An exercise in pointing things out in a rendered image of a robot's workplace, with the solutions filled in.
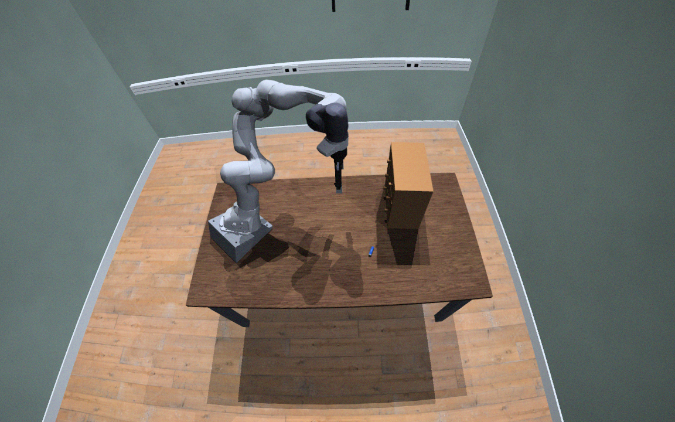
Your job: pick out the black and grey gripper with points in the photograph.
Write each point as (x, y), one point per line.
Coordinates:
(338, 160)

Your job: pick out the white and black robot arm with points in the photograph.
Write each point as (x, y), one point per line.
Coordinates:
(326, 117)

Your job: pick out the wooden chest of drawers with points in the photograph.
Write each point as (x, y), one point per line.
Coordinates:
(413, 185)

